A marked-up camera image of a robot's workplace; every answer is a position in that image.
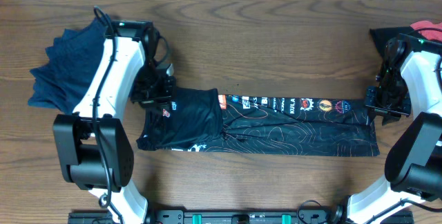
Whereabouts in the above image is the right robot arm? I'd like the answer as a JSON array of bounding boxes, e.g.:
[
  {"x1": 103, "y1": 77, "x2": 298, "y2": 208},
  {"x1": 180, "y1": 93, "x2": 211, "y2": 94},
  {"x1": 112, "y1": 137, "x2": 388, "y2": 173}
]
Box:
[{"x1": 329, "y1": 33, "x2": 441, "y2": 223}]

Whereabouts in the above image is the plain black shirt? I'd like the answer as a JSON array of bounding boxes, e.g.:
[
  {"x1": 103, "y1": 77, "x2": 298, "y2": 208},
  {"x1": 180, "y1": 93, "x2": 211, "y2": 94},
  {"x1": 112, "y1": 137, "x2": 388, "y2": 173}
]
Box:
[{"x1": 369, "y1": 26, "x2": 422, "y2": 58}]

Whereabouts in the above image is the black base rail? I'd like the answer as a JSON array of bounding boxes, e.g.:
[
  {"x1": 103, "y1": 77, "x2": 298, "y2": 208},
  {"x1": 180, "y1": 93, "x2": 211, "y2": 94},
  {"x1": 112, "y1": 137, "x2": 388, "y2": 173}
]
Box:
[{"x1": 67, "y1": 207, "x2": 415, "y2": 224}]

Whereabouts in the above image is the folded navy blue shirt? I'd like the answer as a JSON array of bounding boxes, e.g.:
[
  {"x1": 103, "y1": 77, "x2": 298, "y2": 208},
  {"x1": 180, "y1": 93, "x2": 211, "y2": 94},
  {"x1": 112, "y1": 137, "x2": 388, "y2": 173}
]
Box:
[{"x1": 28, "y1": 19, "x2": 106, "y2": 114}]

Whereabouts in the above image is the black orange patterned jersey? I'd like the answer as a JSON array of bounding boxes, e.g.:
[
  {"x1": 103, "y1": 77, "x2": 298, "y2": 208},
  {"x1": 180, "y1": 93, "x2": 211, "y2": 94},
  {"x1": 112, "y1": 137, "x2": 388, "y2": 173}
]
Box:
[{"x1": 137, "y1": 88, "x2": 380, "y2": 157}]

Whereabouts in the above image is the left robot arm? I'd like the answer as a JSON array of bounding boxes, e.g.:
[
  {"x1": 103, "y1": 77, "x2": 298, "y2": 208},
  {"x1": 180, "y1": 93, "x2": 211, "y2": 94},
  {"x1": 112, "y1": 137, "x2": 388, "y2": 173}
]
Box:
[{"x1": 52, "y1": 20, "x2": 176, "y2": 223}]

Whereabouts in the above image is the red cloth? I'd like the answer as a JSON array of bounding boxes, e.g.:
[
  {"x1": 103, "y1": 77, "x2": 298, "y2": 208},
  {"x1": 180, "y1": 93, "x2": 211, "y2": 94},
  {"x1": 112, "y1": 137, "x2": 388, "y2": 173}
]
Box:
[{"x1": 410, "y1": 20, "x2": 442, "y2": 42}]

